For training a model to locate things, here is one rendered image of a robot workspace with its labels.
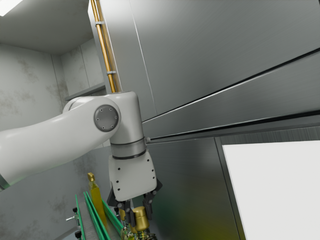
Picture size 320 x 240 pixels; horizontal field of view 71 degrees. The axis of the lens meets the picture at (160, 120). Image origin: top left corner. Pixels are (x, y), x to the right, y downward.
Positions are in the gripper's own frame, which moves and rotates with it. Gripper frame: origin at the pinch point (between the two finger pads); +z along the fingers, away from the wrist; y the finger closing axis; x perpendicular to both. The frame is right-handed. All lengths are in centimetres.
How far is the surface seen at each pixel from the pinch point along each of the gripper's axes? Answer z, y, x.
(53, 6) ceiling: -145, -15, -320
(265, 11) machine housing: -37.4, -14.2, 24.9
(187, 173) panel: -8.0, -11.7, 4.6
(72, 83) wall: -39, -33, -461
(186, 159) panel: -11.5, -11.7, 4.9
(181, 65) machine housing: -32.6, -14.6, 2.1
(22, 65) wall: -80, 47, -429
